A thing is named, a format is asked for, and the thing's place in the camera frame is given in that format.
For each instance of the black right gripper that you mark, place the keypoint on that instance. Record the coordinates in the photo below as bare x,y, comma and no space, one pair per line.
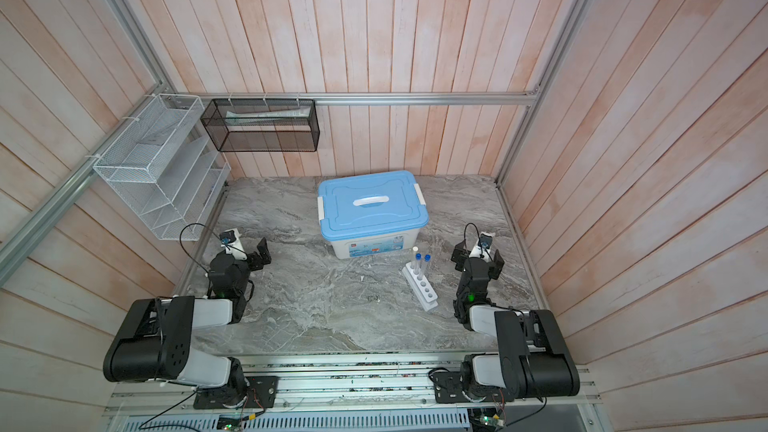
461,256

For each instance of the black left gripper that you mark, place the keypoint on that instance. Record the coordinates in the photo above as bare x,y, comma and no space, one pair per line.
266,259

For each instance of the test tube blue cap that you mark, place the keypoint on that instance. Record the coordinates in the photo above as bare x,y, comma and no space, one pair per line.
417,264
425,265

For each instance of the blue plastic bin lid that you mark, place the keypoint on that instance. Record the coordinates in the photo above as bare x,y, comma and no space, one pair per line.
371,205

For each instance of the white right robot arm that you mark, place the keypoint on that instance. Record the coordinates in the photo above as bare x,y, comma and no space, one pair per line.
532,361

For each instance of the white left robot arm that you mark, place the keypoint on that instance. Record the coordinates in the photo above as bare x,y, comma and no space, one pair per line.
154,342

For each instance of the white test tube rack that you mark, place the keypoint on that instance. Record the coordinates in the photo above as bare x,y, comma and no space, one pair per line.
421,287

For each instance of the white plastic storage bin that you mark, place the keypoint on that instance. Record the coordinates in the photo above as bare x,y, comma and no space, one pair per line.
375,244

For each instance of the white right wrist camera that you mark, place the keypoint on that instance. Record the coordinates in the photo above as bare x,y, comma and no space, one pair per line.
483,244

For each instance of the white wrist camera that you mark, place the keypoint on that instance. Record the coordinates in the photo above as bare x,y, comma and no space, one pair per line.
230,241
483,244

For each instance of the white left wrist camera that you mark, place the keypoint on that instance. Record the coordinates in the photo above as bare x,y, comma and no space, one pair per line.
230,241

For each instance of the black wire mesh basket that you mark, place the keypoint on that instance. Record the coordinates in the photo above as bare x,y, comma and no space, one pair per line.
262,125

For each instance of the white wire mesh shelf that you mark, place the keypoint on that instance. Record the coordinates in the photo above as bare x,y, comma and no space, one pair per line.
166,173

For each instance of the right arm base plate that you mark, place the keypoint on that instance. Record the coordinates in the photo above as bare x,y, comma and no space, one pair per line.
455,387

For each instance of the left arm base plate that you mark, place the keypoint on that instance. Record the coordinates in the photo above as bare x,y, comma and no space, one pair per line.
252,392

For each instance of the aluminium frame rail back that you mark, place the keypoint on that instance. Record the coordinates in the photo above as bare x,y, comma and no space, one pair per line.
384,99

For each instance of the aluminium frame rail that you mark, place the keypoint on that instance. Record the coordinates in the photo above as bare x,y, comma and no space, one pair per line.
384,99
39,223

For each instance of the aluminium frame rail left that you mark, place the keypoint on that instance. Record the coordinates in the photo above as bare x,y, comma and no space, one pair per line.
39,223

